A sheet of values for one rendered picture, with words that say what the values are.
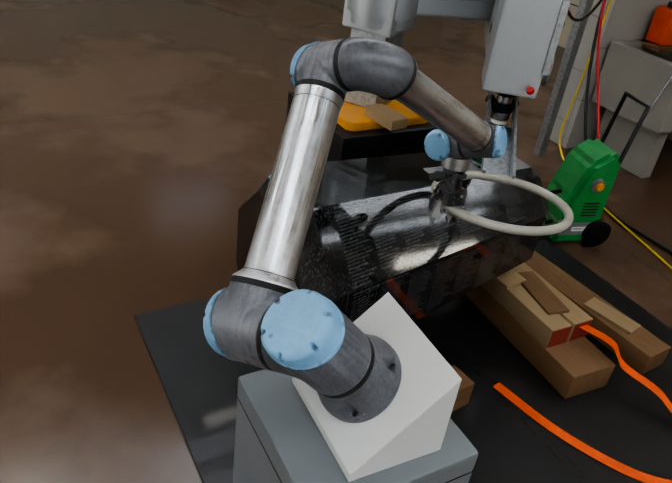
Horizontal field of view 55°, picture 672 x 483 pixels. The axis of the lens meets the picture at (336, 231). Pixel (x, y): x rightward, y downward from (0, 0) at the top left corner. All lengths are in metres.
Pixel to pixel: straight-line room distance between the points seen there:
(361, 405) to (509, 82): 1.72
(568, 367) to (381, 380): 1.70
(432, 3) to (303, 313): 2.20
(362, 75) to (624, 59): 3.89
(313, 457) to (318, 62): 0.84
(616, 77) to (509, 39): 2.61
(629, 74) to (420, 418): 4.11
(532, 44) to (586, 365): 1.34
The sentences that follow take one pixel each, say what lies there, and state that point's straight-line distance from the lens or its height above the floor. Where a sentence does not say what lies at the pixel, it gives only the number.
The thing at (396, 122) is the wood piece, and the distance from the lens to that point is 3.03.
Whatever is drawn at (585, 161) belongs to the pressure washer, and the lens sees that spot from 3.94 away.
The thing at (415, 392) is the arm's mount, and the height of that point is 1.00.
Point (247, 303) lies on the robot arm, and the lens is 1.32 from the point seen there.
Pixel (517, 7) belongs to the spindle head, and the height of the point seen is 1.44.
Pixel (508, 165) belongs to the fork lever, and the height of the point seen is 0.90.
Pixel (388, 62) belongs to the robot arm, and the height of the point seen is 1.53.
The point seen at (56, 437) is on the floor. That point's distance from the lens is 2.60.
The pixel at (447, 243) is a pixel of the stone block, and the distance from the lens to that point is 2.51.
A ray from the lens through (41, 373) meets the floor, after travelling 2.83.
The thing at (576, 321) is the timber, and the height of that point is 0.24.
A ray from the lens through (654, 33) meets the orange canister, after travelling 5.46.
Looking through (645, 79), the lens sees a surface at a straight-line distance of 5.08.
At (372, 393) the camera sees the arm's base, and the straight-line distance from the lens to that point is 1.32.
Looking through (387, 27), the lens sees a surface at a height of 1.20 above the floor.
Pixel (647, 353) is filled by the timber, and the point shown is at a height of 0.12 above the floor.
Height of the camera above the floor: 1.94
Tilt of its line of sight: 32 degrees down
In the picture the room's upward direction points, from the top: 8 degrees clockwise
